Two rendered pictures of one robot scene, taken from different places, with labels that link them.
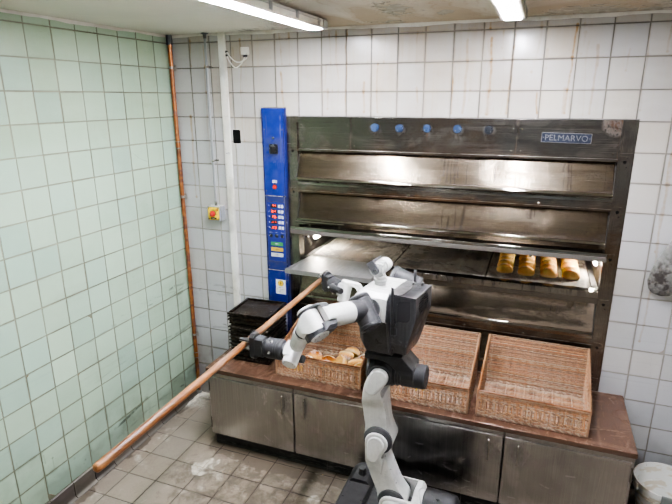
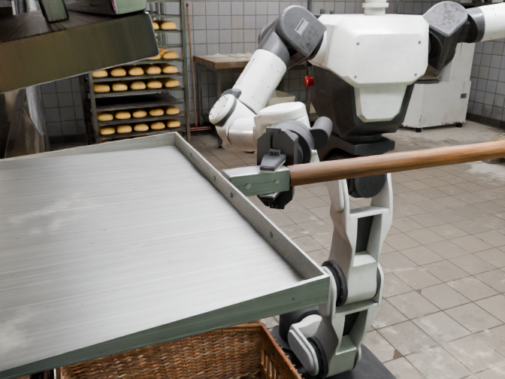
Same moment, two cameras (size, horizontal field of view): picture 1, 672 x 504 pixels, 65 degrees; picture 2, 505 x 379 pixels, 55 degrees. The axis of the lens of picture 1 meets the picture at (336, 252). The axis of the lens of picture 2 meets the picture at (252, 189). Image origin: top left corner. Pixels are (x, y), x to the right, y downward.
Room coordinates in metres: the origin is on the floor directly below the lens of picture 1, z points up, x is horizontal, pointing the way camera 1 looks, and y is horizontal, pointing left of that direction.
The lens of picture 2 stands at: (3.37, 0.53, 1.42)
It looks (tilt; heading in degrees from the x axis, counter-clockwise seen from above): 21 degrees down; 227
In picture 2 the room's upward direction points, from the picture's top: straight up
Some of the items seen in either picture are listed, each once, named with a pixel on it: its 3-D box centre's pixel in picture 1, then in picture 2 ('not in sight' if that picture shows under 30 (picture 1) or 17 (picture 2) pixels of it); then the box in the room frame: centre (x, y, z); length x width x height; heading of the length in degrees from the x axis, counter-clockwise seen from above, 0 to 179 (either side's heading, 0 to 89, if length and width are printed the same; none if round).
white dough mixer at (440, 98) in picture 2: not in sight; (428, 73); (-2.31, -2.37, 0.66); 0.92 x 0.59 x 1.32; 159
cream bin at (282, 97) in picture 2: not in sight; (272, 104); (-0.67, -3.42, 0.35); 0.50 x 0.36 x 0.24; 71
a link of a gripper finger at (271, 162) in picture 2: not in sight; (271, 160); (2.91, 0.08, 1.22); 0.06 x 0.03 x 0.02; 34
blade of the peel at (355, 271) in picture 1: (337, 266); (87, 204); (3.14, -0.01, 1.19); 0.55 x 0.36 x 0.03; 69
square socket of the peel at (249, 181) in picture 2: not in sight; (256, 180); (2.93, 0.07, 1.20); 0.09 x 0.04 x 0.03; 159
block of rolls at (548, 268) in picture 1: (538, 259); not in sight; (3.25, -1.30, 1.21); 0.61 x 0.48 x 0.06; 159
